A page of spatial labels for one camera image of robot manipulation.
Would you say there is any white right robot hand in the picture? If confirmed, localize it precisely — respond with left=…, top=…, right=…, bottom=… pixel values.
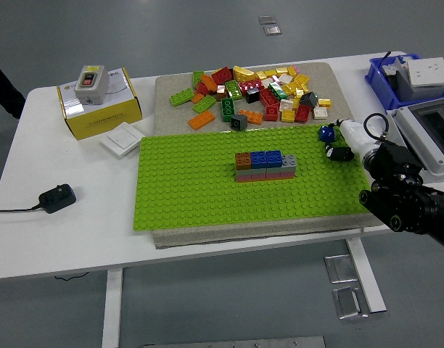
left=323, top=118, right=381, bottom=163

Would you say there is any small blue square brick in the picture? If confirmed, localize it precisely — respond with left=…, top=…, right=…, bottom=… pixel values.
left=318, top=125, right=336, bottom=144

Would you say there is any black brick with round hole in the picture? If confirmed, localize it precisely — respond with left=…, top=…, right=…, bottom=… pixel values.
left=298, top=91, right=319, bottom=108

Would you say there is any light grey square brick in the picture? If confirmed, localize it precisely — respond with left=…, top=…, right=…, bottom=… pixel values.
left=280, top=154, right=298, bottom=173

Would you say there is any red long brick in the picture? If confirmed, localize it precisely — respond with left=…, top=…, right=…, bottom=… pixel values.
left=258, top=88, right=281, bottom=109
left=238, top=78, right=266, bottom=96
left=210, top=67, right=234, bottom=86

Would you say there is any orange long brick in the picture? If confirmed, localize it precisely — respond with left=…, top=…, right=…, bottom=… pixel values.
left=188, top=110, right=216, bottom=131
left=238, top=109, right=264, bottom=127

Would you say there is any brown square brick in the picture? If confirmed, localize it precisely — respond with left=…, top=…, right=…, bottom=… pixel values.
left=235, top=152, right=252, bottom=171

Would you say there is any dark grey square brick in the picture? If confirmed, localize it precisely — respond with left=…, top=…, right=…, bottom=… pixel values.
left=229, top=114, right=248, bottom=132

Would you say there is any green studded baseplate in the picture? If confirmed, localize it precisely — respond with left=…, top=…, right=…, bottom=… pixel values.
left=132, top=124, right=372, bottom=232

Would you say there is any blue plastic bin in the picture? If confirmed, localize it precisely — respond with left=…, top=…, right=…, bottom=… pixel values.
left=364, top=53, right=444, bottom=112

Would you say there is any white and orange device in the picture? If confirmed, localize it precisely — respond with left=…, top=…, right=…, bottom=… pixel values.
left=380, top=57, right=408, bottom=76

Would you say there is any grey block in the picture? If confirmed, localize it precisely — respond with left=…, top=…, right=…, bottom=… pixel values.
left=408, top=82, right=444, bottom=102

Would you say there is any metal floor hatch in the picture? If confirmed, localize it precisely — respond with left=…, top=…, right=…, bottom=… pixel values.
left=323, top=254, right=358, bottom=284
left=332, top=286, right=371, bottom=320

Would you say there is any white table leg with foot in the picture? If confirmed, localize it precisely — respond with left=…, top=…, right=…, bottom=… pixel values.
left=344, top=237, right=389, bottom=315

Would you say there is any grey-brown foam mat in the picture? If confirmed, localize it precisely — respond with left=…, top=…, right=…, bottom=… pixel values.
left=150, top=62, right=377, bottom=250

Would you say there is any long metal floor plate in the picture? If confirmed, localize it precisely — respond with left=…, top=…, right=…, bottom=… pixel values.
left=141, top=336, right=327, bottom=348

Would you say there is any yellow and white cardboard box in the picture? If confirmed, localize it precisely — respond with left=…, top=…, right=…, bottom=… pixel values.
left=56, top=67, right=144, bottom=141

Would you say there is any black power adapter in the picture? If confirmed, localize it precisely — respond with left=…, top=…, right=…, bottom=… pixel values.
left=38, top=183, right=78, bottom=215

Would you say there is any person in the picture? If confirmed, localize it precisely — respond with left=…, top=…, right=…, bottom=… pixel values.
left=0, top=59, right=27, bottom=121

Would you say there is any grey electrical enclosure box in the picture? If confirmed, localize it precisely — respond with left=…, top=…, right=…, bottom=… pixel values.
left=385, top=96, right=444, bottom=184

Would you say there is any white wall socket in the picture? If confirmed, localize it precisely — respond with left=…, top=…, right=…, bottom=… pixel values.
left=406, top=57, right=444, bottom=88

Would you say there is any white wall switch panel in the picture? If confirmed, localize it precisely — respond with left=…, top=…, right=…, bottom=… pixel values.
left=99, top=121, right=146, bottom=158

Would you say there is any grey push-button switch box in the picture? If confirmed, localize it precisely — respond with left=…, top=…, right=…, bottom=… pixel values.
left=73, top=65, right=110, bottom=107

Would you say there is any black cable under table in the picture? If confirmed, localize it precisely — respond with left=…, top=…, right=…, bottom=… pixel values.
left=54, top=272, right=89, bottom=281

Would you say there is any black adapter cord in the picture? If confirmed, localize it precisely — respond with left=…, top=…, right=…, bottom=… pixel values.
left=0, top=204, right=41, bottom=215

